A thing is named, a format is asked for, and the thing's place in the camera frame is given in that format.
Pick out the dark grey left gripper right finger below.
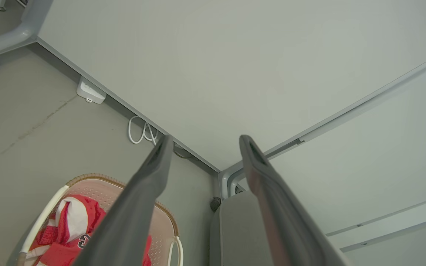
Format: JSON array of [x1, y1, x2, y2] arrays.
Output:
[[239, 134, 351, 266]]

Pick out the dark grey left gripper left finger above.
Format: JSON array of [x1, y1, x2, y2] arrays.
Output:
[[73, 135, 174, 266]]

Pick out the white power strip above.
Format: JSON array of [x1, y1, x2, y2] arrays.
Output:
[[76, 76, 107, 105]]

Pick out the grey table leg with caster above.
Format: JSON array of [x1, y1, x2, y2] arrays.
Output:
[[0, 0, 54, 77]]

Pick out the white partition panel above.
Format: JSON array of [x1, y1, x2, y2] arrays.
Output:
[[235, 55, 426, 266], [37, 0, 426, 174]]

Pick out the white power strip cable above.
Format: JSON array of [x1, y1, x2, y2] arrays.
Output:
[[128, 116, 159, 146]]

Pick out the grey curved partition foot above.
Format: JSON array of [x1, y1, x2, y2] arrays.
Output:
[[229, 171, 246, 197], [219, 162, 236, 200]]

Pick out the red and white striped shorts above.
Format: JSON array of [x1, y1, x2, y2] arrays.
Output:
[[35, 195, 107, 245]]

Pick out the red basketball jersey with print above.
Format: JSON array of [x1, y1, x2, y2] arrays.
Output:
[[24, 227, 152, 266]]

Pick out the beige perforated laundry basket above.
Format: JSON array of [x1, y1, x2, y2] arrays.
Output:
[[16, 173, 184, 266]]

